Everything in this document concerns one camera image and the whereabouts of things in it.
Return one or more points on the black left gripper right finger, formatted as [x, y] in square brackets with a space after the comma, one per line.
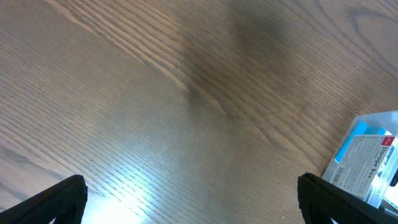
[322, 202]

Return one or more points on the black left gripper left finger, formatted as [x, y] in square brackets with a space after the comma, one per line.
[62, 203]

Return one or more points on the clear plastic storage container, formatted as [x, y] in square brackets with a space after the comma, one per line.
[368, 170]

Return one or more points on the blue white screwdriver box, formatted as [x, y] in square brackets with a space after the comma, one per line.
[360, 129]

